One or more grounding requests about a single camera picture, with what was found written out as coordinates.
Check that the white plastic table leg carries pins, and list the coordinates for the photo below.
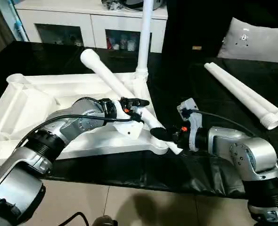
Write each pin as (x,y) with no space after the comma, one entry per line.
(257,92)
(103,70)
(144,37)
(242,94)

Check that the white plastic table top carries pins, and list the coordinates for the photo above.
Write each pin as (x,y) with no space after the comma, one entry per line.
(30,108)

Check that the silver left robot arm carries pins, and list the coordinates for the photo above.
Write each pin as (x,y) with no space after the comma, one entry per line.
(59,132)

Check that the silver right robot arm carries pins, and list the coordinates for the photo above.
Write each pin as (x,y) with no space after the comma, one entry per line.
(242,155)

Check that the black work mat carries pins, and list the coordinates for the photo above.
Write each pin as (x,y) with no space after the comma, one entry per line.
(186,179)

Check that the black cabinet with gold label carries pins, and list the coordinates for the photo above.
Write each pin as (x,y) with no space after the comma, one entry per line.
(195,23)

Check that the white cabinet with glass doors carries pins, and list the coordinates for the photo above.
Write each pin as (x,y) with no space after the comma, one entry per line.
(82,21)

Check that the dark grey helmet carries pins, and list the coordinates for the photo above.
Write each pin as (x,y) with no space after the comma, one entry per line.
(134,4)

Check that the dark clutter pile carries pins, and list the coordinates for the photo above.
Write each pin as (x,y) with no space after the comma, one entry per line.
(111,4)

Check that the light blue pole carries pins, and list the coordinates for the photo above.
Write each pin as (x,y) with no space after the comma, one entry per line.
(17,23)

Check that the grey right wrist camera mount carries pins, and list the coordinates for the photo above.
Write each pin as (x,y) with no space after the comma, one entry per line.
(191,117)

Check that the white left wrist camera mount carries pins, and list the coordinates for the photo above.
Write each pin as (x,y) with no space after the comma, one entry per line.
(129,127)

